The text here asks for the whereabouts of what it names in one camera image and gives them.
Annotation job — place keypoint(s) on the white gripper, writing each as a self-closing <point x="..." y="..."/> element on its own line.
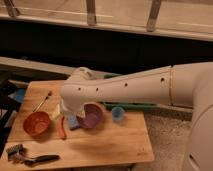
<point x="69" y="107"/>

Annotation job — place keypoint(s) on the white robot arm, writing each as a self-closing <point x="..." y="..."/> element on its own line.
<point x="186" y="85"/>

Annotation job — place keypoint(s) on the red bowl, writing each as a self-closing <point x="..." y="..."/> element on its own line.
<point x="36" y="123"/>

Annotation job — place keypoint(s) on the purple bowl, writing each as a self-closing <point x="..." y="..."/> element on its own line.
<point x="93" y="116"/>

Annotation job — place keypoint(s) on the blue cloth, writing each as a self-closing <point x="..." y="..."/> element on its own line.
<point x="73" y="123"/>

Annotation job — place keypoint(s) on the blue object at table edge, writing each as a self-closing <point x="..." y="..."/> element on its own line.
<point x="18" y="95"/>

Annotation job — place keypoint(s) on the green plastic tray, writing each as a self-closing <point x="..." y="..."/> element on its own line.
<point x="126" y="106"/>

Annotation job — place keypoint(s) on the small blue cup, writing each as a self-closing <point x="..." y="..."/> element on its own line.
<point x="117" y="114"/>

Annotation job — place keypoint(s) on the wooden-handled paintbrush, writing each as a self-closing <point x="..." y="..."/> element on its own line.
<point x="43" y="101"/>

